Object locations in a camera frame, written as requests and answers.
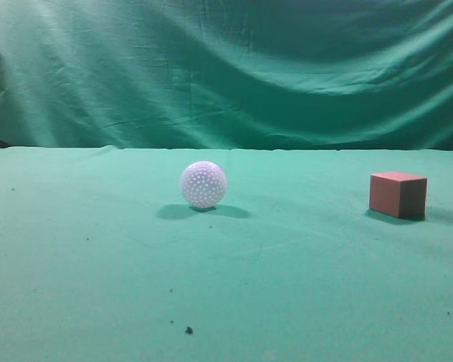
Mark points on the white dimpled golf ball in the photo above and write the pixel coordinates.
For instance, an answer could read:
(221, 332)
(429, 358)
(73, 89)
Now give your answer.
(203, 184)

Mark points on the green cloth backdrop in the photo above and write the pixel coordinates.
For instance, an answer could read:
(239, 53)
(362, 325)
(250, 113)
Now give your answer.
(227, 74)

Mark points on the red cube block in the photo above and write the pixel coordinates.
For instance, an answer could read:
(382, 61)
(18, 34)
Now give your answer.
(397, 194)

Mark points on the green table cloth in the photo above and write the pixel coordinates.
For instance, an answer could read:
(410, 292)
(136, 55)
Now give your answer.
(102, 259)

